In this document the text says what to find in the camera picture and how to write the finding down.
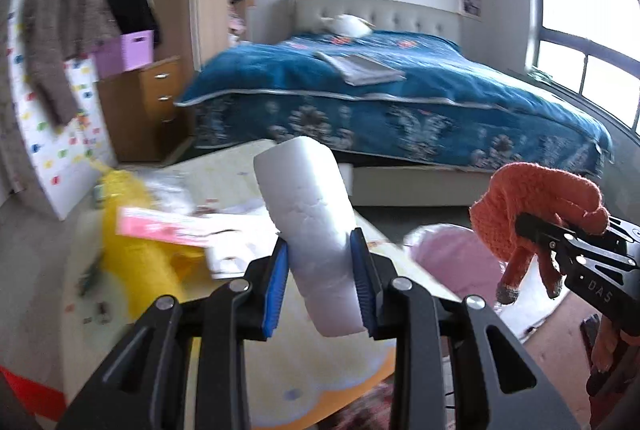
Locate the trash bin with pink bag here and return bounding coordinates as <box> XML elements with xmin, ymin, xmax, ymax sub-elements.
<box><xmin>402</xmin><ymin>223</ymin><xmax>509</xmax><ymax>313</ymax></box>

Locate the striped dotted tablecloth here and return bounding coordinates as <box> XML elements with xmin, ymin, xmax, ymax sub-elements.
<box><xmin>65</xmin><ymin>139</ymin><xmax>402</xmax><ymax>430</ymax></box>

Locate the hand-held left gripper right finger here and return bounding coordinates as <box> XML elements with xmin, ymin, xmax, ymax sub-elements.
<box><xmin>349</xmin><ymin>227</ymin><xmax>581</xmax><ymax>430</ymax></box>

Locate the plaid rug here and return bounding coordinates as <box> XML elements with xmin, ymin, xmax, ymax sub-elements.
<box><xmin>332</xmin><ymin>382</ymin><xmax>401</xmax><ymax>430</ymax></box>

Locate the white plastic bag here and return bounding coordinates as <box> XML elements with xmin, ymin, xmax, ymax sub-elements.
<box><xmin>144</xmin><ymin>169</ymin><xmax>282</xmax><ymax>281</ymax></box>

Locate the white board with coloured dots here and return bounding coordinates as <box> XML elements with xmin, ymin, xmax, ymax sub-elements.
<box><xmin>10</xmin><ymin>0</ymin><xmax>119</xmax><ymax>221</ymax></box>

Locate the orange knitted glove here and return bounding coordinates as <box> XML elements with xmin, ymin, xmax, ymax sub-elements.
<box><xmin>470</xmin><ymin>163</ymin><xmax>610</xmax><ymax>306</ymax></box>

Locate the beige upholstered bed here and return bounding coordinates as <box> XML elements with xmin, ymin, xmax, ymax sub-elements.
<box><xmin>290</xmin><ymin>0</ymin><xmax>617</xmax><ymax>211</ymax></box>

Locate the white plush toy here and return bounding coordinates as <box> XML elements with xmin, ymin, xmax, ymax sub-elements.
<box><xmin>320</xmin><ymin>13</ymin><xmax>376</xmax><ymax>36</ymax></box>

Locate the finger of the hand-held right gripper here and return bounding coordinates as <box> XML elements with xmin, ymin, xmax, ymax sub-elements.
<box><xmin>602</xmin><ymin>217</ymin><xmax>640</xmax><ymax>261</ymax></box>
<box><xmin>515</xmin><ymin>213</ymin><xmax>583</xmax><ymax>256</ymax></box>

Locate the person's right forearm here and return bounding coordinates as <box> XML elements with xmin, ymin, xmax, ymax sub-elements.
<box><xmin>585</xmin><ymin>357</ymin><xmax>640</xmax><ymax>430</ymax></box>

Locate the yellow plastic bag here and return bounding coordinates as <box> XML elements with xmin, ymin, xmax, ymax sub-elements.
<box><xmin>97</xmin><ymin>163</ymin><xmax>213</xmax><ymax>322</ymax></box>

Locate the folded grey cloth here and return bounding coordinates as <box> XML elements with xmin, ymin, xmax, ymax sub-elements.
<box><xmin>314</xmin><ymin>51</ymin><xmax>407</xmax><ymax>86</ymax></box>

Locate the blue floral blanket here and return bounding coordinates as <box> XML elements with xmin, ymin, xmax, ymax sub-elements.
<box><xmin>175</xmin><ymin>30</ymin><xmax>615</xmax><ymax>177</ymax></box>

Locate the brown fuzzy coat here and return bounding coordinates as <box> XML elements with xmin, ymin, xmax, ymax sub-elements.
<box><xmin>22</xmin><ymin>0</ymin><xmax>122</xmax><ymax>127</ymax></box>

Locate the red plastic stool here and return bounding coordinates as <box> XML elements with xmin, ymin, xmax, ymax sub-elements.
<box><xmin>0</xmin><ymin>364</ymin><xmax>67</xmax><ymax>422</ymax></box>

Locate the wooden drawer cabinet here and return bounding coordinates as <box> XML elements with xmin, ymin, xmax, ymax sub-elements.
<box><xmin>97</xmin><ymin>56</ymin><xmax>184</xmax><ymax>163</ymax></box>

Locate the person's right hand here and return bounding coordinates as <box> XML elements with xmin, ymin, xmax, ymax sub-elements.
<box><xmin>589</xmin><ymin>310</ymin><xmax>623</xmax><ymax>373</ymax></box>

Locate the window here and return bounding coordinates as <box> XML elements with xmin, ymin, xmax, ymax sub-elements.
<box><xmin>525</xmin><ymin>0</ymin><xmax>640</xmax><ymax>136</ymax></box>

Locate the pink storage box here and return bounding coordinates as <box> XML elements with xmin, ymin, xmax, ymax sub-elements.
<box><xmin>95</xmin><ymin>30</ymin><xmax>155</xmax><ymax>79</ymax></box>

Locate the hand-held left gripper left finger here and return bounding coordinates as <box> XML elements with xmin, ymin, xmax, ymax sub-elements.
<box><xmin>55</xmin><ymin>240</ymin><xmax>292</xmax><ymax>430</ymax></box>

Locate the pink and white paper packet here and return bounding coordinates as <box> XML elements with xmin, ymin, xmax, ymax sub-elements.
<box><xmin>116</xmin><ymin>206</ymin><xmax>217</xmax><ymax>249</ymax></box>

